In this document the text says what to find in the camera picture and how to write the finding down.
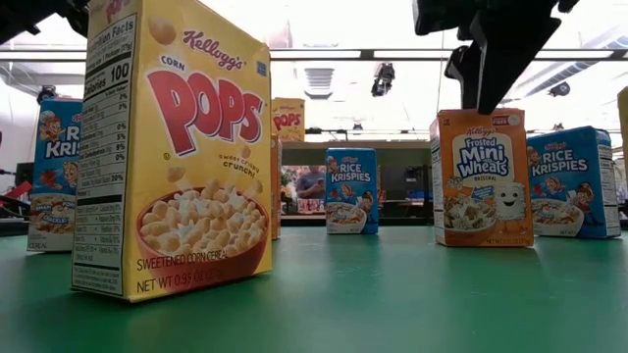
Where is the wide black monitor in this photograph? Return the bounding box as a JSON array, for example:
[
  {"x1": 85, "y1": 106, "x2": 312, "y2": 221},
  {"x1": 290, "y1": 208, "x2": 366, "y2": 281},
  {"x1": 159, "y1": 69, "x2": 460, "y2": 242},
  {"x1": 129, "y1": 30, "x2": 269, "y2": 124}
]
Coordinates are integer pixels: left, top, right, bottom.
[{"x1": 14, "y1": 161, "x2": 35, "y2": 190}]

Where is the wooden shelf with black frame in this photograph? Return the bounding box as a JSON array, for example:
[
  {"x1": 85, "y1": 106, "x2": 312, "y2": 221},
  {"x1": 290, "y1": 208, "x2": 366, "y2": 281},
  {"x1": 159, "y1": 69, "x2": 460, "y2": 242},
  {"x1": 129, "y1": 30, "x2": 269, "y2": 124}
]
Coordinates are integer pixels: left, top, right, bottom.
[{"x1": 280, "y1": 139, "x2": 434, "y2": 227}]

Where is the Rice Krispies cereal box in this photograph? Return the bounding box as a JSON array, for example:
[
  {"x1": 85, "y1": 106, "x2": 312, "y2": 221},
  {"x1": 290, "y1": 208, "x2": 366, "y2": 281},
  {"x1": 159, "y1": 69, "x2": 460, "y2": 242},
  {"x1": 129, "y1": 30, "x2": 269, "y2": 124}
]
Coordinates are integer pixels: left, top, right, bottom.
[
  {"x1": 26, "y1": 96, "x2": 83, "y2": 254},
  {"x1": 325, "y1": 147, "x2": 380, "y2": 235},
  {"x1": 526, "y1": 126, "x2": 622, "y2": 240}
]

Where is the person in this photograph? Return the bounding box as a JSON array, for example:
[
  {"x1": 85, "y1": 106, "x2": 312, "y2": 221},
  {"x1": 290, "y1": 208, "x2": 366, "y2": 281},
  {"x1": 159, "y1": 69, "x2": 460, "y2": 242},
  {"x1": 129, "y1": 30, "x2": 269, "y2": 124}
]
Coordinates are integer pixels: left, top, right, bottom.
[{"x1": 295, "y1": 165, "x2": 327, "y2": 215}]

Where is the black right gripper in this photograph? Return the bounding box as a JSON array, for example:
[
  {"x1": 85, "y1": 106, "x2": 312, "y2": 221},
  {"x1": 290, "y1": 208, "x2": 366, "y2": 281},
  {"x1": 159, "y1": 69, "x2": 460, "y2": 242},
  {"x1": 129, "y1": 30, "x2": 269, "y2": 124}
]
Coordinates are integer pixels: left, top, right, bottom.
[{"x1": 410, "y1": 0, "x2": 581, "y2": 118}]

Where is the Corn Pops cereal box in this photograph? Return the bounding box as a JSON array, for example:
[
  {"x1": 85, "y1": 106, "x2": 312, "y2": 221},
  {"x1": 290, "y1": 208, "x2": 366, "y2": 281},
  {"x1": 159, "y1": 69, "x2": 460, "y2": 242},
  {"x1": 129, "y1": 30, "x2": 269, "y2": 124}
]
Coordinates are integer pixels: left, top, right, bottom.
[
  {"x1": 71, "y1": 0, "x2": 274, "y2": 303},
  {"x1": 271, "y1": 96, "x2": 306, "y2": 143}
]

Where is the ceiling air vent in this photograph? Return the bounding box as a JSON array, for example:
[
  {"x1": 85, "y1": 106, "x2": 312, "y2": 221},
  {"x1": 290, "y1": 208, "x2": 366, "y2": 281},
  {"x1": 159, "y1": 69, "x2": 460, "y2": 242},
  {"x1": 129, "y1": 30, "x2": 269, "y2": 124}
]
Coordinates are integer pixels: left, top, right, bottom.
[{"x1": 303, "y1": 67, "x2": 336, "y2": 99}]

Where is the red equipment piece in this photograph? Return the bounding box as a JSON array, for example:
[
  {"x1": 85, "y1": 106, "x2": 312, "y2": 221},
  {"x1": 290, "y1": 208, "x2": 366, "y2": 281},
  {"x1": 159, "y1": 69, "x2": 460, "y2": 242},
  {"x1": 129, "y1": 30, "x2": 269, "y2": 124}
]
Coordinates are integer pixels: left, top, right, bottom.
[{"x1": 0, "y1": 179, "x2": 31, "y2": 210}]

